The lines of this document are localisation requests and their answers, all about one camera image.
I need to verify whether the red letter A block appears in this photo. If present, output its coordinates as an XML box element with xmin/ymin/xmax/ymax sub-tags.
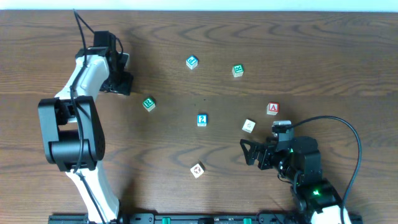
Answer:
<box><xmin>266</xmin><ymin>102</ymin><xmax>279</xmax><ymax>116</ymax></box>

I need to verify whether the blue number 2 block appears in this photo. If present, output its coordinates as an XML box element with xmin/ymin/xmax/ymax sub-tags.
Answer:
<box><xmin>197</xmin><ymin>114</ymin><xmax>208</xmax><ymax>127</ymax></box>

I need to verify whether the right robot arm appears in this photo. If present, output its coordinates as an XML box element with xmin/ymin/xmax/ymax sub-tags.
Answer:
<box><xmin>239</xmin><ymin>126</ymin><xmax>352</xmax><ymax>223</ymax></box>

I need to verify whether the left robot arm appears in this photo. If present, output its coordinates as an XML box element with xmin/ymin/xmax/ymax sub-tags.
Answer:
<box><xmin>38</xmin><ymin>31</ymin><xmax>133</xmax><ymax>223</ymax></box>

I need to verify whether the plain white wooden block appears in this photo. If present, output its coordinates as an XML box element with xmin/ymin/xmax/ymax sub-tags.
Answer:
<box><xmin>242</xmin><ymin>119</ymin><xmax>256</xmax><ymax>133</ymax></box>

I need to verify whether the green letter R block left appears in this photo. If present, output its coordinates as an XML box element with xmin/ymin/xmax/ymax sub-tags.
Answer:
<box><xmin>142</xmin><ymin>97</ymin><xmax>156</xmax><ymax>112</ymax></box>

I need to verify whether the green letter r block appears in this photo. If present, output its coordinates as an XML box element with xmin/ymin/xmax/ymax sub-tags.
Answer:
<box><xmin>142</xmin><ymin>97</ymin><xmax>156</xmax><ymax>112</ymax></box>
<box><xmin>232</xmin><ymin>64</ymin><xmax>244</xmax><ymax>78</ymax></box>

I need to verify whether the white block red symbol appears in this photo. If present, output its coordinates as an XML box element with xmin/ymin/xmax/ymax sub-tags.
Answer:
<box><xmin>190</xmin><ymin>163</ymin><xmax>205</xmax><ymax>179</ymax></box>

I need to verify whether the blue letter block top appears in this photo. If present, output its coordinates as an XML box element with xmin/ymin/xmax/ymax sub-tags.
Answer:
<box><xmin>186</xmin><ymin>55</ymin><xmax>198</xmax><ymax>70</ymax></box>

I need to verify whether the green letter R block right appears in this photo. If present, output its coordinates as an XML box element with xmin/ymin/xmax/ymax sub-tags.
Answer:
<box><xmin>232</xmin><ymin>64</ymin><xmax>244</xmax><ymax>78</ymax></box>

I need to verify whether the right black cable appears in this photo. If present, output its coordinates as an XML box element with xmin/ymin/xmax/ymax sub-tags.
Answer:
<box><xmin>287</xmin><ymin>115</ymin><xmax>363</xmax><ymax>224</ymax></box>

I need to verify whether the black cable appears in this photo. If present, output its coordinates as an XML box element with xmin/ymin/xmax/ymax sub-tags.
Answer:
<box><xmin>69</xmin><ymin>8</ymin><xmax>108</xmax><ymax>224</ymax></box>
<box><xmin>287</xmin><ymin>115</ymin><xmax>363</xmax><ymax>224</ymax></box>

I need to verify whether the left black cable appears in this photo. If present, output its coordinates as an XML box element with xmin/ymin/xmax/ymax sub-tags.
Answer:
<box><xmin>69</xmin><ymin>8</ymin><xmax>108</xmax><ymax>224</ymax></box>

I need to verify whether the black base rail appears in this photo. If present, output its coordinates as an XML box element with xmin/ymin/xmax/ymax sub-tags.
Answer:
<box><xmin>48</xmin><ymin>213</ymin><xmax>364</xmax><ymax>224</ymax></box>

